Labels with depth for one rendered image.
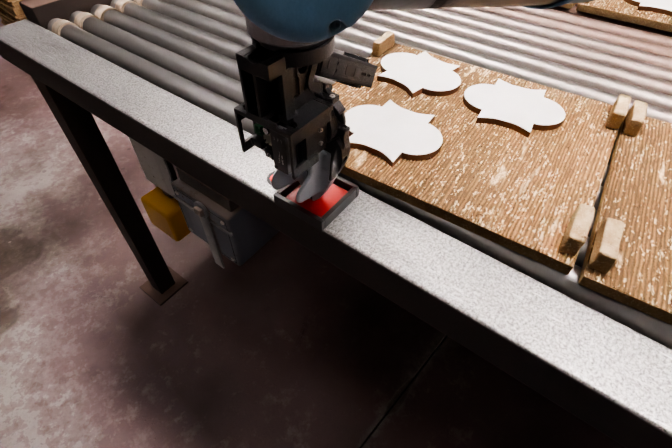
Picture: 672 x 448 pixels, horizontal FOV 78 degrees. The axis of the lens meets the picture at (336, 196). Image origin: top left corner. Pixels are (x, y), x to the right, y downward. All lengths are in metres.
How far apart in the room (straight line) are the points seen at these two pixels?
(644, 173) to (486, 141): 0.20
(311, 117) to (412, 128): 0.24
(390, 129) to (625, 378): 0.37
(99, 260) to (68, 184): 0.52
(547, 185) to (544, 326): 0.19
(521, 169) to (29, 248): 1.81
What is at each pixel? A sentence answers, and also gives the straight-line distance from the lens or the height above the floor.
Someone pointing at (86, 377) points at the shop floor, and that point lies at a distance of 1.58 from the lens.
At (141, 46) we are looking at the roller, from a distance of 0.95.
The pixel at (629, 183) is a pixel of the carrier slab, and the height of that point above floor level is 0.94.
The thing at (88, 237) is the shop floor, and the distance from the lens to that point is 1.93.
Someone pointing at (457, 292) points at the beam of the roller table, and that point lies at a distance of 0.46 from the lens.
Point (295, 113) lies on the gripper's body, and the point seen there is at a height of 1.08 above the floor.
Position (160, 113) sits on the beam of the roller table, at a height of 0.92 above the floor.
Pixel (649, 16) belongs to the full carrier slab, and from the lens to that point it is 1.15.
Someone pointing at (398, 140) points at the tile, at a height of 0.95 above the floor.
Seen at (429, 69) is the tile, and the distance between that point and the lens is 0.74.
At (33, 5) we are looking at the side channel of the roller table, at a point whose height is 0.95.
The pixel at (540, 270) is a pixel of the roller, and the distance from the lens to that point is 0.51.
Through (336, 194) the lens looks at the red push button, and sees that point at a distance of 0.52.
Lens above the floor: 1.29
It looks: 45 degrees down
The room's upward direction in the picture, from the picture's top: straight up
